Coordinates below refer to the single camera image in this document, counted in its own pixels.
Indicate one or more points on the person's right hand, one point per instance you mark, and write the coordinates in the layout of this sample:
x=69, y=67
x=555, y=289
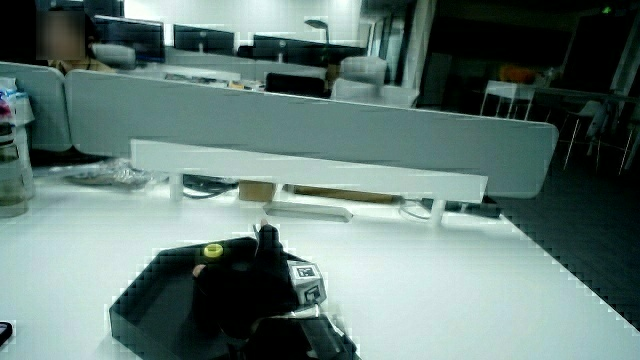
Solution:
x=250, y=290

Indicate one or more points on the black plate tray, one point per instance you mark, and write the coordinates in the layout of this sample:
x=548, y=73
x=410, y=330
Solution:
x=150, y=305

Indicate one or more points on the person's right forearm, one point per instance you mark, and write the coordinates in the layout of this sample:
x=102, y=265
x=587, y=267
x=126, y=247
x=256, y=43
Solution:
x=305, y=340

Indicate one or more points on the small cardboard box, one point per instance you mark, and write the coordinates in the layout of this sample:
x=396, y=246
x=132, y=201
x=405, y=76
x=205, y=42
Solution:
x=256, y=191

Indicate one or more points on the white monitor riser shelf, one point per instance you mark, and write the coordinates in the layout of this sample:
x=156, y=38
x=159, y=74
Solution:
x=310, y=170

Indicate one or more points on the flat wooden board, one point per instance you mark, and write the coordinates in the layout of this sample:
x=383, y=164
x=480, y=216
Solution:
x=345, y=194

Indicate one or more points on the long grey desk divider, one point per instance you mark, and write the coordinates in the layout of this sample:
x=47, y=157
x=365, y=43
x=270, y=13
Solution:
x=300, y=120

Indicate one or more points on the crumpled clear plastic bag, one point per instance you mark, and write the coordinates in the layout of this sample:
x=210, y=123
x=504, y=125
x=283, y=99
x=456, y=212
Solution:
x=110, y=174

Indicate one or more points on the black office chair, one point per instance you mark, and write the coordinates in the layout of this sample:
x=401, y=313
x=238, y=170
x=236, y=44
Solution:
x=295, y=85

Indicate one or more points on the grey office chair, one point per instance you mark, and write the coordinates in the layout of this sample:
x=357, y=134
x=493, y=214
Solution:
x=365, y=80

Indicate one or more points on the black computer monitor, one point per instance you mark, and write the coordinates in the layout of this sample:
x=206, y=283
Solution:
x=132, y=37
x=300, y=49
x=204, y=39

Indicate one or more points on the clear plastic bottle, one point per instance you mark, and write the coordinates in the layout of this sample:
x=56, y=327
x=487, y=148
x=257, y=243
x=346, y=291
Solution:
x=11, y=175

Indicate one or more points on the grey chair headrest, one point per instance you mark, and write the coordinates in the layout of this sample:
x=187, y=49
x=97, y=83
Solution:
x=114, y=55

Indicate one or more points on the grey desk lamp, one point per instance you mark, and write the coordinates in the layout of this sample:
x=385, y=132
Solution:
x=320, y=25

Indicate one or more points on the short grey desk divider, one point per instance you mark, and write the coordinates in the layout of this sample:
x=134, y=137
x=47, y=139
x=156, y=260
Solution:
x=35, y=110

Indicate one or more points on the colourful snack packets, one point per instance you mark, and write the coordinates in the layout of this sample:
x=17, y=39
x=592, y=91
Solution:
x=12, y=102

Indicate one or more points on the white side table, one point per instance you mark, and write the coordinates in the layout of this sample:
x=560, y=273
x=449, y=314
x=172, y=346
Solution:
x=509, y=91

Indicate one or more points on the orange object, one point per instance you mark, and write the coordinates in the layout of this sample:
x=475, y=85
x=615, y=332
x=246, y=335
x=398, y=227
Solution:
x=517, y=74

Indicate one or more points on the white chair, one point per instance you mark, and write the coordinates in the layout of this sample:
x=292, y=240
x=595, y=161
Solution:
x=587, y=117

